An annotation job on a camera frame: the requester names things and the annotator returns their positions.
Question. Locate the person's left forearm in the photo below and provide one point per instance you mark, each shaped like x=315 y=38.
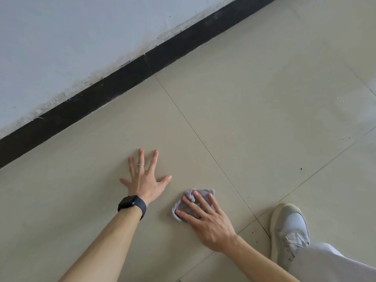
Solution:
x=100 y=249

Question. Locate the black smartwatch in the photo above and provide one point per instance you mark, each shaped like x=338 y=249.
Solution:
x=132 y=204

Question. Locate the person's right hand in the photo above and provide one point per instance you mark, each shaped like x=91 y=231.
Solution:
x=214 y=229

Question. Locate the person's left hand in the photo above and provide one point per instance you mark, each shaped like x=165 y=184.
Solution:
x=144 y=185

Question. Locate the light grey trousers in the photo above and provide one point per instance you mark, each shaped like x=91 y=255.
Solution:
x=329 y=264

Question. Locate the grey rag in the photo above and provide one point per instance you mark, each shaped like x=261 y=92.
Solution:
x=204 y=194

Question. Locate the person's right white shoe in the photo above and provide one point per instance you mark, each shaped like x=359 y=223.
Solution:
x=290 y=226

